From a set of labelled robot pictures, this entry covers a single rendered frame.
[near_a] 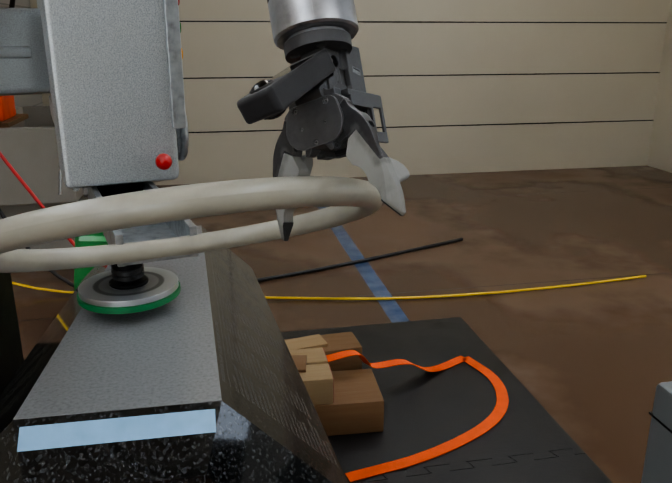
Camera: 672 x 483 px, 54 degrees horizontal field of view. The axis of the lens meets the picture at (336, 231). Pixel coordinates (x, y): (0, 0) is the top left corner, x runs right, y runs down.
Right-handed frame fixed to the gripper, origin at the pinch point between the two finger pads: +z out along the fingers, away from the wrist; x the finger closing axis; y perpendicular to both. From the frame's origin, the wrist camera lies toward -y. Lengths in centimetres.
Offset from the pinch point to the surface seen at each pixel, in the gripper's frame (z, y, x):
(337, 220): -3.1, 20.2, 14.4
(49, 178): -81, 162, 324
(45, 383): 15, 8, 74
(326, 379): 39, 126, 108
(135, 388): 18, 16, 60
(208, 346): 14, 35, 61
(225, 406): 23, 23, 46
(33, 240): -2.8, -22.7, 15.6
